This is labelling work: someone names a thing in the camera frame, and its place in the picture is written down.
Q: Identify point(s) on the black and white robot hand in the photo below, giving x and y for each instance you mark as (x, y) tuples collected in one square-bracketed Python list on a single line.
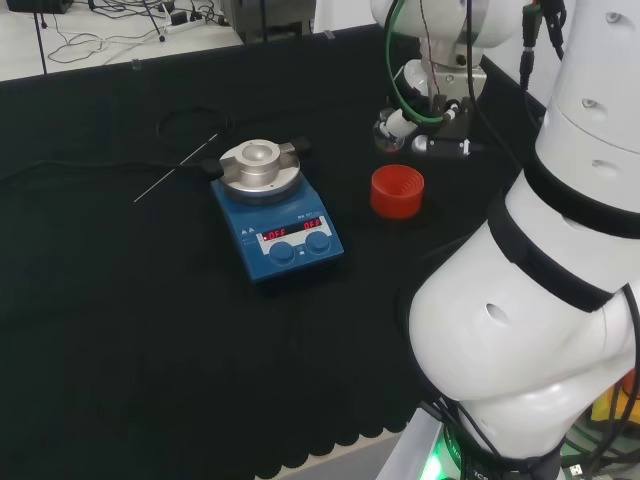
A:
[(452, 135)]

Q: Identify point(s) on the clear round-bottom flask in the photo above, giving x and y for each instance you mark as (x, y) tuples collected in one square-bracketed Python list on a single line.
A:
[(386, 139)]

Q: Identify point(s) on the heater with blue base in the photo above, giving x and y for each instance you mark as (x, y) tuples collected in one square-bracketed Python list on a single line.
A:
[(280, 220)]

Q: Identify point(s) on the grey metal cabinet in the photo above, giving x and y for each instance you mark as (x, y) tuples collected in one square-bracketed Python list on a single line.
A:
[(270, 17)]

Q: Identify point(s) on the thin metal probe rod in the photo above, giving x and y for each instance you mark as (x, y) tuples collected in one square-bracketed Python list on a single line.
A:
[(172, 170)]

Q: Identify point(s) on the white power strip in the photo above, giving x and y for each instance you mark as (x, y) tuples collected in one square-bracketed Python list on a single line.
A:
[(185, 22)]

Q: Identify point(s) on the yellow stop button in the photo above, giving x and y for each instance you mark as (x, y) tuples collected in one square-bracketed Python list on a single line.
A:
[(612, 400)]

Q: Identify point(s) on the black table cloth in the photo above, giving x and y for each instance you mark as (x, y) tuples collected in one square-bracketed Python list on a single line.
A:
[(150, 325)]

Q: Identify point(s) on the blue tripod leg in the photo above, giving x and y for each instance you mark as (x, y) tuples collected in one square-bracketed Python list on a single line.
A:
[(40, 35)]

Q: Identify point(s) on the black box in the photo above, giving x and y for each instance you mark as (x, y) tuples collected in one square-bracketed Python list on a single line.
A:
[(37, 5)]

